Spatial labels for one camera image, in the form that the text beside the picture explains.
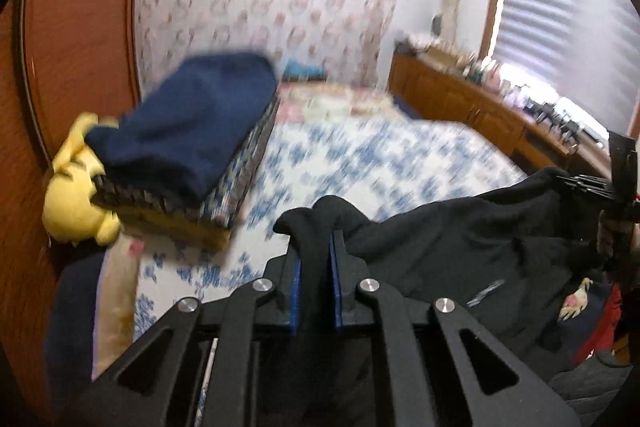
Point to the patterned folded cushion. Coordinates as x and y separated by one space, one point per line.
208 224

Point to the blue item in box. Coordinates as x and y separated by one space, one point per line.
298 72

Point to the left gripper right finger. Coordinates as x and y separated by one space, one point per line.
347 272

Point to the wooden sideboard cabinet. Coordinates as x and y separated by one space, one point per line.
435 95

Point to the blue floral white bedsheet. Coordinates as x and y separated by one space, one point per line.
383 167

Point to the folded navy blue garment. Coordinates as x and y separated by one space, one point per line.
180 139

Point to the wooden louvered wardrobe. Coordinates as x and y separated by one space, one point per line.
58 58

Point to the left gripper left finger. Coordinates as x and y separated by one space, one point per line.
283 307

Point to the pink floral cream blanket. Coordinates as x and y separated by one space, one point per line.
305 102

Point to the striped window blind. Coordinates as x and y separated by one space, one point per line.
587 51

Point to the black garment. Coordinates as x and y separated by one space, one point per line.
521 259

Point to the yellow plush toy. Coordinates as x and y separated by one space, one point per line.
68 214

